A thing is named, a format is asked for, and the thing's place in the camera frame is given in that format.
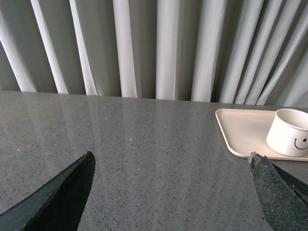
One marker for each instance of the grey white pleated curtain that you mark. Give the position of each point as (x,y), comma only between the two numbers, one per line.
(228,51)

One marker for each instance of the beige rectangular plastic tray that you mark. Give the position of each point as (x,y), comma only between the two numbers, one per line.
(245,131)

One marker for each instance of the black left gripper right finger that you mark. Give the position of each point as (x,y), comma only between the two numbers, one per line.
(283,197)

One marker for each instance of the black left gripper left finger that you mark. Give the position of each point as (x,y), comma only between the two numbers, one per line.
(56,206)

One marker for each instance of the white smiley face mug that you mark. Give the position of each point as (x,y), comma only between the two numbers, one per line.
(288,134)

